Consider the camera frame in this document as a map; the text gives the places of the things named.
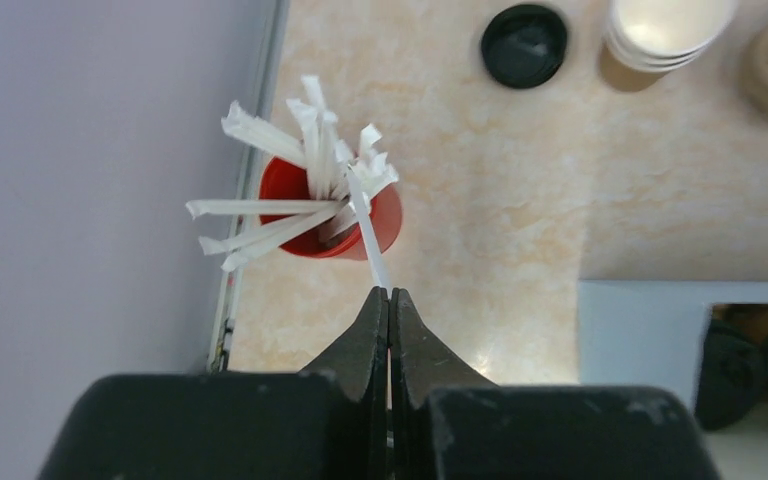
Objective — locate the single white straw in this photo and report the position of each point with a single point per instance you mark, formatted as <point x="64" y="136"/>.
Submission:
<point x="375" y="259"/>

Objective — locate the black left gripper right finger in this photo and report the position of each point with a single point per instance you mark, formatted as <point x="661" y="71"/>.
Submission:
<point x="451" y="422"/>

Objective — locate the stack of black lids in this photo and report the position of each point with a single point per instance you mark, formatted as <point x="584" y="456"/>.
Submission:
<point x="524" y="45"/>

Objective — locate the black coffee cup lid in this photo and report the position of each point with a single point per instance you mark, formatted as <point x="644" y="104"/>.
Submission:
<point x="732" y="377"/>

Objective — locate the stack of paper cups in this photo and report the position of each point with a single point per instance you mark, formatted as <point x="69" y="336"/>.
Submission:
<point x="644" y="41"/>

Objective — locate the brown cardboard cup carrier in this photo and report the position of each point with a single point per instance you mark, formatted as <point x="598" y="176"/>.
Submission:
<point x="751" y="320"/>

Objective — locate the light blue paper bag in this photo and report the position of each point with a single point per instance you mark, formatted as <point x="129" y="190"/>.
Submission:
<point x="651" y="333"/>

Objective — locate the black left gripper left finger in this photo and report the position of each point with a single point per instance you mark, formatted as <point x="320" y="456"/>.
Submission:
<point x="325" y="421"/>

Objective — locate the red straw cup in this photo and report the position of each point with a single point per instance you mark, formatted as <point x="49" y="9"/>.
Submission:
<point x="332" y="230"/>

